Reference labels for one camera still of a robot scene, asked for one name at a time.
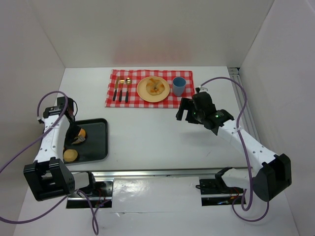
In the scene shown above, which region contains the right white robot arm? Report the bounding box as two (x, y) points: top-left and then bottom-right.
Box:
(176, 92), (292, 202)

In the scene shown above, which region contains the aluminium rail right side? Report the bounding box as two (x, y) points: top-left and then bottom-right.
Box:
(227, 67), (260, 142)

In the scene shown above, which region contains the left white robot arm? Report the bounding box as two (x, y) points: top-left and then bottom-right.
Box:
(24, 96), (95, 201)

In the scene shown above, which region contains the aluminium rail front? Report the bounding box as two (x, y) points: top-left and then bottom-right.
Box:
(71, 168), (249, 178)

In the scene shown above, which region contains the purple cable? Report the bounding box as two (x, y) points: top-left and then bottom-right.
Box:
(195, 76), (270, 222)
(0, 91), (111, 236)

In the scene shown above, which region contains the black plastic tray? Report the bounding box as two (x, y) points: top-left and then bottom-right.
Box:
(63, 118), (108, 164)

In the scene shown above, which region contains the blue plastic cup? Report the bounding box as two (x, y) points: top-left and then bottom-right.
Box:
(172, 77), (186, 97)

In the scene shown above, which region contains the round flower-shaped bread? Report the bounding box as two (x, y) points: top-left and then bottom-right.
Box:
(146, 78), (165, 95)

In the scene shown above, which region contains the ring donut bread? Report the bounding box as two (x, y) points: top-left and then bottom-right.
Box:
(77, 128), (86, 137)

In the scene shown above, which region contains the gold spoon black handle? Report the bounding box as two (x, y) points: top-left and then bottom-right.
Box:
(125, 77), (132, 103)

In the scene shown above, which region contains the small round bun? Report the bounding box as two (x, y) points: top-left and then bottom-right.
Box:
(63, 149), (78, 162)

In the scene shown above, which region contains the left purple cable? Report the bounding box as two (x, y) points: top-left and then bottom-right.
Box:
(0, 91), (111, 236)

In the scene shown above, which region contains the red checkered cloth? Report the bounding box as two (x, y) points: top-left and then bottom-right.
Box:
(104, 69), (196, 109)

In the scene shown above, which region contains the gold fork black handle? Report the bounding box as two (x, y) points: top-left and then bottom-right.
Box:
(119, 77), (125, 102)

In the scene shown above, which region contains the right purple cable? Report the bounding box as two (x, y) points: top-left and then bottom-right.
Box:
(195, 76), (270, 222)

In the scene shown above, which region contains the aluminium rail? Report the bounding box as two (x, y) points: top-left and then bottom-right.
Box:
(227, 67), (260, 142)
(71, 168), (249, 178)

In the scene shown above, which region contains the yellow round plate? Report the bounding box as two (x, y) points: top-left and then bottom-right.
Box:
(137, 76), (170, 103)

